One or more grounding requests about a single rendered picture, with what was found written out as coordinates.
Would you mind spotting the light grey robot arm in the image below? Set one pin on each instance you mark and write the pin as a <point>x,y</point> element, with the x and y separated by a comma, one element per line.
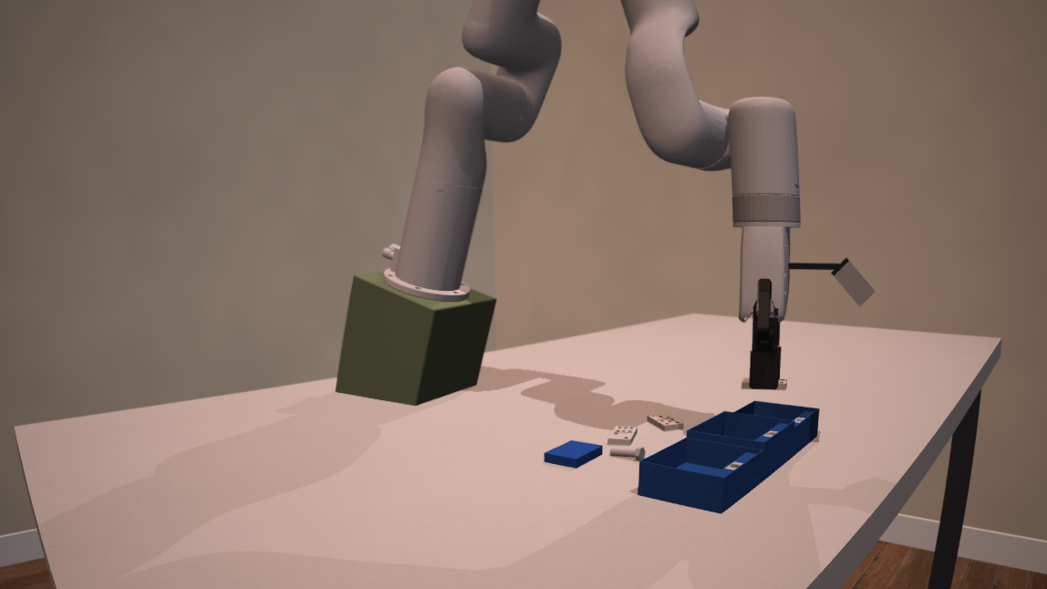
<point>756,138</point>

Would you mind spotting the blue rack of bins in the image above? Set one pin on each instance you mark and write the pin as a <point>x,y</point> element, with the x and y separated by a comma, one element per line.
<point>735,441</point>

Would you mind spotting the grey hex-head bolt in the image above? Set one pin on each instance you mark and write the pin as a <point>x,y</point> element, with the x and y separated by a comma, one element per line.
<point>638,453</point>

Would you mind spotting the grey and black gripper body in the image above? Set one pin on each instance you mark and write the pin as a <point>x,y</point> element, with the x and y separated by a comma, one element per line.
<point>765,254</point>

